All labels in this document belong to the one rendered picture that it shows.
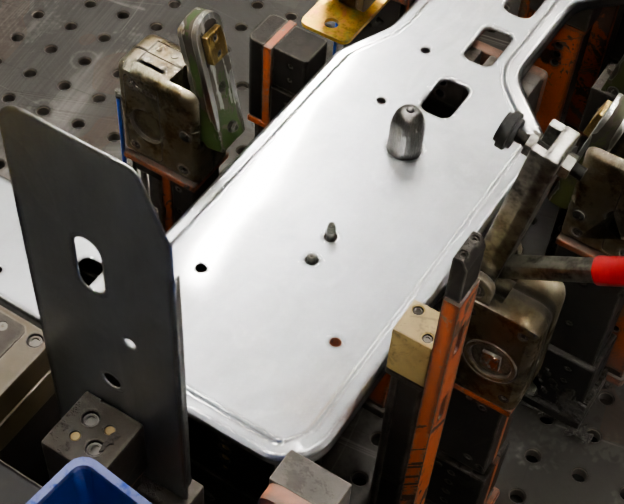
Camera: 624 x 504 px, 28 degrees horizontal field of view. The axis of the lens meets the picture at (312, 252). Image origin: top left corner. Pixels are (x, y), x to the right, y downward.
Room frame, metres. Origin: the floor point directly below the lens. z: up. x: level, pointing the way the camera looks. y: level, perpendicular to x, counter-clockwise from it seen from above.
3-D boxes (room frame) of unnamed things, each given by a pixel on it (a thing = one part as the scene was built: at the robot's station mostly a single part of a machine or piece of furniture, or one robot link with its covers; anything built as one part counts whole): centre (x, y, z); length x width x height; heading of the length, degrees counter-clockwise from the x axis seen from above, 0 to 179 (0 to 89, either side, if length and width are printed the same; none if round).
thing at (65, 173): (0.45, 0.12, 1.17); 0.12 x 0.01 x 0.34; 61
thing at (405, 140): (0.78, -0.08, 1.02); 0.03 x 0.03 x 0.07
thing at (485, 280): (0.58, -0.13, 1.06); 0.03 x 0.01 x 0.03; 61
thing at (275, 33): (0.92, 0.04, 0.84); 0.11 x 0.08 x 0.29; 61
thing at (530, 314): (0.59, -0.16, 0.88); 0.07 x 0.06 x 0.35; 61
